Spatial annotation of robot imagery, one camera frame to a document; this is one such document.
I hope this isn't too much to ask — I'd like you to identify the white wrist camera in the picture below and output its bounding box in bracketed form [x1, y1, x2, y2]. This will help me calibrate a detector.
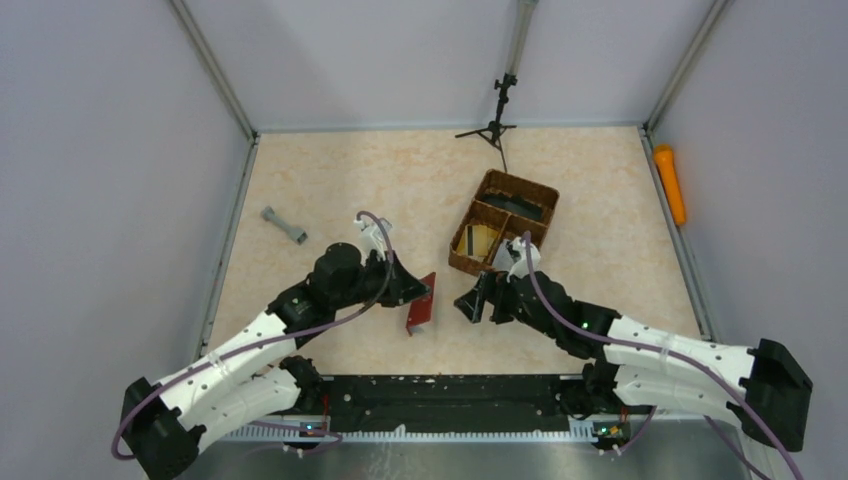
[353, 217, 393, 260]
[492, 237, 541, 279]

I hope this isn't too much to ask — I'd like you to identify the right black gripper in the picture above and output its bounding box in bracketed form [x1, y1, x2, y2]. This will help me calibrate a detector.
[455, 267, 559, 339]

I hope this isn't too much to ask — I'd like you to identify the brown wicker divided basket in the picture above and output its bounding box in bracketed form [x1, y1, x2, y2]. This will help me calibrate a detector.
[448, 169, 560, 275]

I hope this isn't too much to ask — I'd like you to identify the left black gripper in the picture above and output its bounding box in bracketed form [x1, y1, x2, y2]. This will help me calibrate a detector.
[332, 249, 431, 310]

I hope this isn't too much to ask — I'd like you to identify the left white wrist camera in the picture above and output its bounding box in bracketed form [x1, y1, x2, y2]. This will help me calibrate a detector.
[353, 217, 393, 260]

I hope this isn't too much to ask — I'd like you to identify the white perforated cable duct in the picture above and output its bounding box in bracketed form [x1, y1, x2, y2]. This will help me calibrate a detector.
[221, 421, 598, 445]

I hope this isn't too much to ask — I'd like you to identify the black mini tripod stand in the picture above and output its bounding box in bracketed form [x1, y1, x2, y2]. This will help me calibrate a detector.
[455, 73, 517, 173]

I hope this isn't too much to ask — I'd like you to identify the black item in basket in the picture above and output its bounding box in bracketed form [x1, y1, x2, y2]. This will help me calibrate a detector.
[481, 193, 543, 223]

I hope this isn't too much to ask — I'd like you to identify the orange flashlight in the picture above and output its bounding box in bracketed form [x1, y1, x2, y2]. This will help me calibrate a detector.
[653, 144, 687, 226]

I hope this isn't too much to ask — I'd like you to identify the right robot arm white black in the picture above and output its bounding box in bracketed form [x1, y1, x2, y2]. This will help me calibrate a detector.
[453, 271, 813, 452]

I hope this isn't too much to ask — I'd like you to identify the gold card in basket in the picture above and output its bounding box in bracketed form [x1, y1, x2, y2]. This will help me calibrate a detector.
[455, 223, 499, 262]

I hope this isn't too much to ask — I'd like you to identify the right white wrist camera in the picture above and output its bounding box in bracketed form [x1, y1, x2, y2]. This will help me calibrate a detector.
[492, 237, 541, 279]

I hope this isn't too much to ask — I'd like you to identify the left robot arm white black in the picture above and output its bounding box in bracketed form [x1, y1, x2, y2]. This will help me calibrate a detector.
[112, 243, 432, 479]

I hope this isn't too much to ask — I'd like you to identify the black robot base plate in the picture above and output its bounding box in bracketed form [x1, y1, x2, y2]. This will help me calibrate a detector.
[280, 375, 624, 433]

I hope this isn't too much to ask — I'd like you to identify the grey plastic connector piece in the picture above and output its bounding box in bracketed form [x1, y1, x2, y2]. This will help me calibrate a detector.
[260, 206, 308, 245]

